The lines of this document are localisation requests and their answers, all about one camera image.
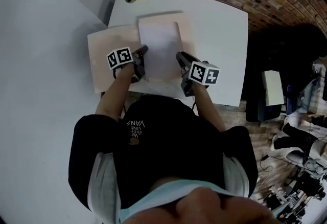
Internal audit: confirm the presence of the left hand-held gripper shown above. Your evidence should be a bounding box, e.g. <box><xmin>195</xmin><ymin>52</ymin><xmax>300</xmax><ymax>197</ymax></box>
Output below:
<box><xmin>106</xmin><ymin>44</ymin><xmax>150</xmax><ymax>83</ymax></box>

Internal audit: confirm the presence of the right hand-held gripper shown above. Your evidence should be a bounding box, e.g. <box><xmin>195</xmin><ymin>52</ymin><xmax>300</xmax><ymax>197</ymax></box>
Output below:
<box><xmin>175</xmin><ymin>51</ymin><xmax>221</xmax><ymax>98</ymax></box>

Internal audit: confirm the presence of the white A4 paper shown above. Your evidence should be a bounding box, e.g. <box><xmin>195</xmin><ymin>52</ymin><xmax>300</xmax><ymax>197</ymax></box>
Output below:
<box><xmin>139</xmin><ymin>21</ymin><xmax>183</xmax><ymax>81</ymax></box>

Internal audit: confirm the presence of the person's left forearm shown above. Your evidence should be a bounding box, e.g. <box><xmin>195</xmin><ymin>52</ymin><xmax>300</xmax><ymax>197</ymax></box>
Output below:
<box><xmin>96</xmin><ymin>63</ymin><xmax>136</xmax><ymax>123</ymax></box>

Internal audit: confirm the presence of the person's right forearm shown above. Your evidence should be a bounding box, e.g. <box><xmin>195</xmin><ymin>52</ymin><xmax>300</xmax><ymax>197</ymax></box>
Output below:
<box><xmin>193</xmin><ymin>82</ymin><xmax>228</xmax><ymax>133</ymax></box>

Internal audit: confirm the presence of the person's black t-shirt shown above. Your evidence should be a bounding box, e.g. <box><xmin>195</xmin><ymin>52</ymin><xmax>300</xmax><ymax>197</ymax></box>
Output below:
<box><xmin>68</xmin><ymin>95</ymin><xmax>259</xmax><ymax>212</ymax></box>

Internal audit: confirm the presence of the white box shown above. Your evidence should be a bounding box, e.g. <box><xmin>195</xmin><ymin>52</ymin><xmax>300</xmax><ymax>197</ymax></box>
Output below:
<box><xmin>261</xmin><ymin>70</ymin><xmax>285</xmax><ymax>107</ymax></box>

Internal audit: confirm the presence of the blue chair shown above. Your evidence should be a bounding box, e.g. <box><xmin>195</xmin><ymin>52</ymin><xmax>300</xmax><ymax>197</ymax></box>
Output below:
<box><xmin>285</xmin><ymin>84</ymin><xmax>298</xmax><ymax>115</ymax></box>

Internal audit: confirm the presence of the light blue face mask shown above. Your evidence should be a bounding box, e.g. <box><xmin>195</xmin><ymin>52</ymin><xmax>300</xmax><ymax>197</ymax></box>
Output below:
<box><xmin>119</xmin><ymin>181</ymin><xmax>232</xmax><ymax>222</ymax></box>

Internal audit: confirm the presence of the person's face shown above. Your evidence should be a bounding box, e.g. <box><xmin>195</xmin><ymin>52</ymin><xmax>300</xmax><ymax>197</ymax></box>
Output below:
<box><xmin>132</xmin><ymin>187</ymin><xmax>276</xmax><ymax>224</ymax></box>

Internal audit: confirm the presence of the white shoulder strap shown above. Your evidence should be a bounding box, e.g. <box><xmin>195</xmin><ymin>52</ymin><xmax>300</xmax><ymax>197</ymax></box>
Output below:
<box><xmin>221</xmin><ymin>153</ymin><xmax>250</xmax><ymax>198</ymax></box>
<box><xmin>88</xmin><ymin>152</ymin><xmax>121</xmax><ymax>224</ymax></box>

